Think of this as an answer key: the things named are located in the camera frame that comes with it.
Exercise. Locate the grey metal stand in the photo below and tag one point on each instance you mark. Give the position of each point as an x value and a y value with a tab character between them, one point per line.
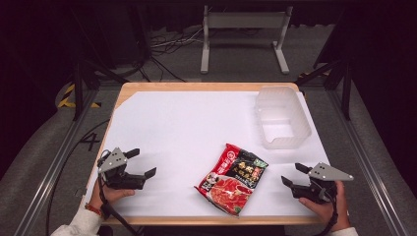
246	36

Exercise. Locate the black metal frame post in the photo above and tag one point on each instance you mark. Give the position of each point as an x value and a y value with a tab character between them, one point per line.
82	82
337	82

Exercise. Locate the yellow and black floor tape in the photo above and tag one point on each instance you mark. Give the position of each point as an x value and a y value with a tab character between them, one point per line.
73	96

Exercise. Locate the red and black food packet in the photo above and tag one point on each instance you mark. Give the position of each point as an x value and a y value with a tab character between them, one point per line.
232	179

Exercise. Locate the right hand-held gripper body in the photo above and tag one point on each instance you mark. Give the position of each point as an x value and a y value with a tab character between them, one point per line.
323	183

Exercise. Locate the aluminium floor rail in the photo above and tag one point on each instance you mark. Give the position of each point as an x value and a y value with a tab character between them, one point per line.
365	164
55	164

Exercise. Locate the white paper sheet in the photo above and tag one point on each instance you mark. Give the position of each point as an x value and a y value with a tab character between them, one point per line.
183	131

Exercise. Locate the person's left hand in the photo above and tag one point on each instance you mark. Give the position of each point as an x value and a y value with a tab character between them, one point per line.
110	194

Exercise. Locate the translucent white plastic bin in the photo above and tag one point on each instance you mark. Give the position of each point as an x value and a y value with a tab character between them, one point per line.
282	118

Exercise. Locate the person's right hand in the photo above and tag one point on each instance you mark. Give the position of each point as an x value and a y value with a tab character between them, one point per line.
326	209

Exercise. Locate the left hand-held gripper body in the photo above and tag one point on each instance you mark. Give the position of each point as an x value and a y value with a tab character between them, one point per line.
118	173

